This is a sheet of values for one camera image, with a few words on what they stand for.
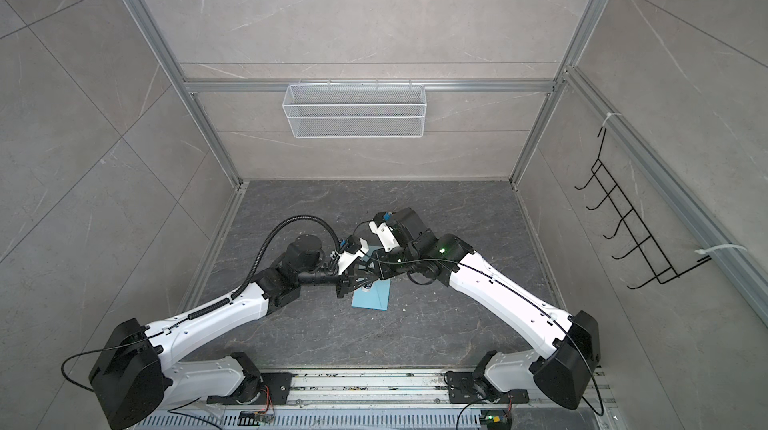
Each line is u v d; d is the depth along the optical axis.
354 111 1.01
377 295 0.90
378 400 0.73
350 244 0.62
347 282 0.65
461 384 0.75
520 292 0.44
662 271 0.58
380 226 0.65
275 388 0.73
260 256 0.56
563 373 0.38
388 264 0.63
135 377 0.39
